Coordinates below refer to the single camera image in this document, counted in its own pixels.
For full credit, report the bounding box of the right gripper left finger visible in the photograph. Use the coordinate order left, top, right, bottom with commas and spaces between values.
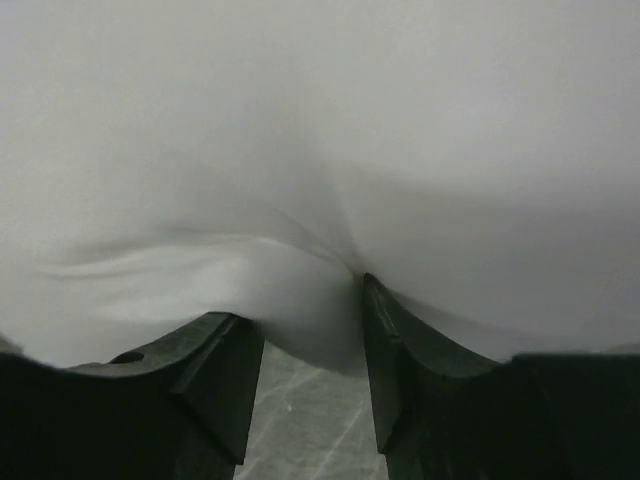
1, 313, 264, 480

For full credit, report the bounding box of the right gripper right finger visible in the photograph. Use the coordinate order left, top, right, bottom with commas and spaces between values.
362, 275, 639, 480

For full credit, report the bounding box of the white pillow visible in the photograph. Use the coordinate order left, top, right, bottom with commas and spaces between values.
1, 1, 639, 372

